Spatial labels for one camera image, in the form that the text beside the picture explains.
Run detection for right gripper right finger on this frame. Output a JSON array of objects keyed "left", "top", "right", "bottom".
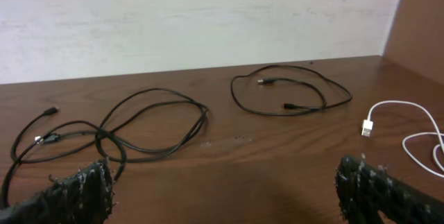
[{"left": 334, "top": 155, "right": 443, "bottom": 224}]

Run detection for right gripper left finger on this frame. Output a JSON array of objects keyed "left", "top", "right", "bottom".
[{"left": 1, "top": 160, "right": 114, "bottom": 224}]

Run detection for white usb cable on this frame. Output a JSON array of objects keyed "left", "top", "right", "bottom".
[{"left": 360, "top": 99, "right": 444, "bottom": 179}]

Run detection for black usb cable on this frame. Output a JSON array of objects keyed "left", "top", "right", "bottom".
[{"left": 230, "top": 64, "right": 354, "bottom": 117}]

